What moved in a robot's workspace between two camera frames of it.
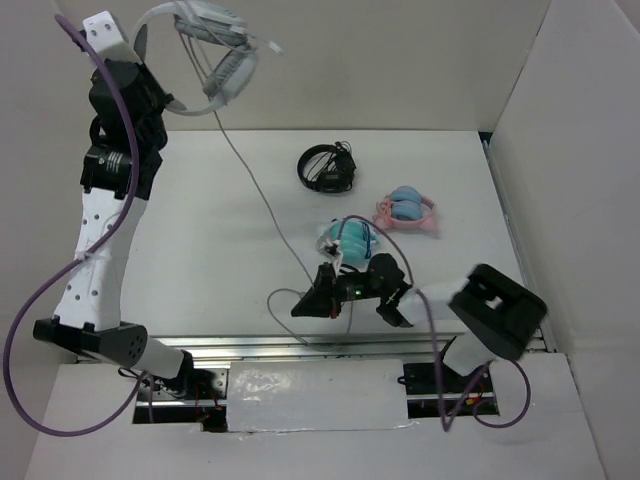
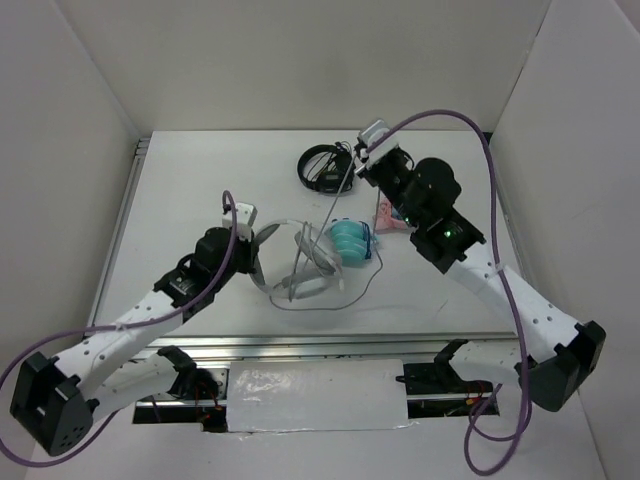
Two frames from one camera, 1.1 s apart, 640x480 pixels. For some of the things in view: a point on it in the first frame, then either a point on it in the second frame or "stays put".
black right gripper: (324, 297) -> (369, 172)
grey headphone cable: (281, 288) -> (337, 197)
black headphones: (327, 168) stays put
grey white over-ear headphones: (236, 70) -> (293, 260)
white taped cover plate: (265, 396) stays put
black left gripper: (164, 98) -> (249, 249)
